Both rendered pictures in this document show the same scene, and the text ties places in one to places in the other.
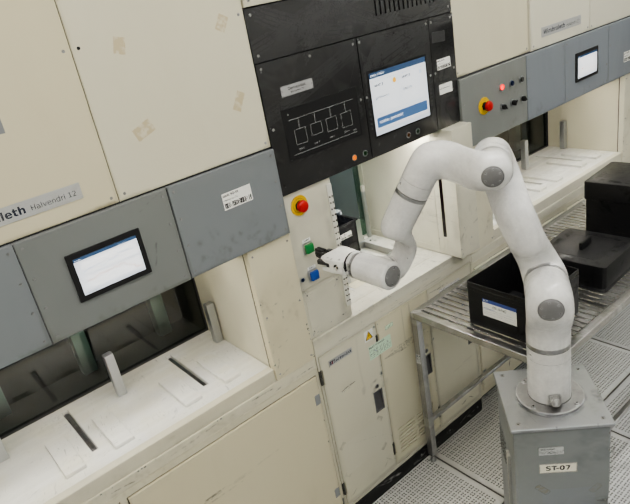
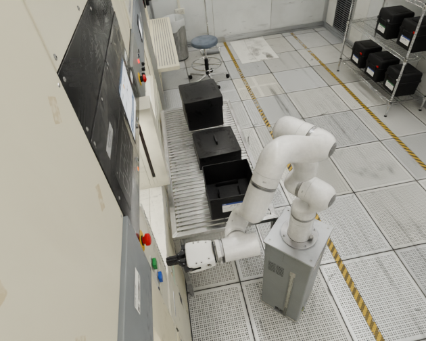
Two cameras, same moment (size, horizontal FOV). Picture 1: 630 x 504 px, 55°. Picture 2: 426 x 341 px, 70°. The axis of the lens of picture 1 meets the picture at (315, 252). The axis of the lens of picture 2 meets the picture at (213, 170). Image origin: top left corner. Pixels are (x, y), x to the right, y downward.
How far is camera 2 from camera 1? 1.40 m
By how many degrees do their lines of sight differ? 52
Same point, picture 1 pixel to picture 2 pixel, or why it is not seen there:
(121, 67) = (16, 323)
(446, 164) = (297, 153)
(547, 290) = (329, 192)
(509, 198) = not seen: hidden behind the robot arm
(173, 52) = (46, 205)
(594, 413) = (322, 228)
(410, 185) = (276, 180)
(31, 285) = not seen: outside the picture
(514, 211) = not seen: hidden behind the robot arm
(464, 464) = (207, 283)
